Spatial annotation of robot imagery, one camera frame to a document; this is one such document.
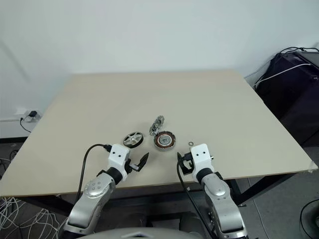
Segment black floor cable loop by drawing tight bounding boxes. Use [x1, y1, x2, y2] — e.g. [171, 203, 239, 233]
[300, 198, 319, 236]

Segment grey robot torso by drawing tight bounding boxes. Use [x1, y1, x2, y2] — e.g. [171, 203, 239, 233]
[92, 229, 190, 239]

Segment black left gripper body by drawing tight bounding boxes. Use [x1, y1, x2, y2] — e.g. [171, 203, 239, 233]
[124, 157, 139, 175]

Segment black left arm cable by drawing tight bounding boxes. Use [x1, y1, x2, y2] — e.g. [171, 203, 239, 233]
[76, 143, 112, 200]

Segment black fabric bag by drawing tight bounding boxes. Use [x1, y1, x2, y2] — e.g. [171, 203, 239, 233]
[254, 51, 319, 146]

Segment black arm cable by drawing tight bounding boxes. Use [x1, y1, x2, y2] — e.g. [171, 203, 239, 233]
[76, 143, 112, 200]
[176, 161, 212, 225]

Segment white tangled floor cables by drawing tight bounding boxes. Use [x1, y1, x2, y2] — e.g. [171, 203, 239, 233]
[0, 196, 68, 239]

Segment white cable on bag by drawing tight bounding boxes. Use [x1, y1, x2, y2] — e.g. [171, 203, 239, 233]
[254, 63, 312, 88]

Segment black cable over bag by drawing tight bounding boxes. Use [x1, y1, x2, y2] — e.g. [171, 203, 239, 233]
[279, 46, 319, 54]

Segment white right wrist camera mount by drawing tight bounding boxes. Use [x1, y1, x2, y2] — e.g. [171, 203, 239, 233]
[190, 143, 213, 175]

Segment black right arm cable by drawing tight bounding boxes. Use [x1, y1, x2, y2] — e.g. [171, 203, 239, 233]
[176, 161, 212, 225]

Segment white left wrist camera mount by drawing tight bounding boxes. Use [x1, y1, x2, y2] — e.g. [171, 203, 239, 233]
[108, 143, 132, 175]

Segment black adapter cord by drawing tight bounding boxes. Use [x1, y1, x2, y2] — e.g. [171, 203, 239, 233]
[19, 117, 32, 132]

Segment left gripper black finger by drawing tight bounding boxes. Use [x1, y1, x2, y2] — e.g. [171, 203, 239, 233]
[138, 152, 151, 172]

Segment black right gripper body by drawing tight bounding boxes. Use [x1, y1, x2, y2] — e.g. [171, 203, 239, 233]
[178, 152, 194, 176]

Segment silver metal gear assembly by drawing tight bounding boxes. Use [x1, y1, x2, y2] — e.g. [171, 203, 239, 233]
[149, 115, 166, 135]

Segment motor stator with copper windings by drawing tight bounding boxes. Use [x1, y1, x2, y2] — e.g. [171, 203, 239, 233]
[152, 130, 178, 152]

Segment white wall socket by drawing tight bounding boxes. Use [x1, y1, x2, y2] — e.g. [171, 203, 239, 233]
[16, 108, 42, 122]

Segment black metal table frame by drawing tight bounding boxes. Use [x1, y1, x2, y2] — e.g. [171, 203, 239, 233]
[23, 171, 297, 217]

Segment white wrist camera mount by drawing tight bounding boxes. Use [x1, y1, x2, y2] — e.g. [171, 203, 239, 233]
[108, 143, 132, 175]
[190, 143, 213, 175]

